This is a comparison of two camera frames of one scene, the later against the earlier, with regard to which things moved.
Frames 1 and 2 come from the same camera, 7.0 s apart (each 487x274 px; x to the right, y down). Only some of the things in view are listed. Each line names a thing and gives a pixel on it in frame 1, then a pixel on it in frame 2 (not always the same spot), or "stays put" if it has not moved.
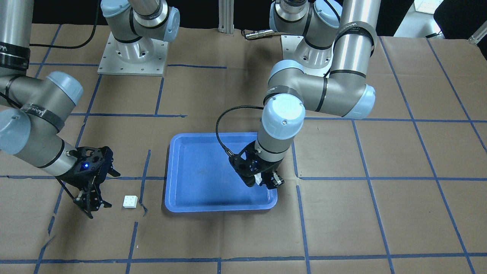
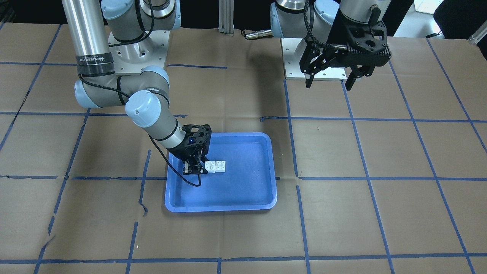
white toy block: x=258 y=178 to x=220 y=166
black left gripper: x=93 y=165 to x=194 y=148
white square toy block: x=130 y=201 to x=210 y=166
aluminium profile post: x=226 y=17 stays put
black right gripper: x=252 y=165 to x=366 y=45
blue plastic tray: x=199 y=176 stays put
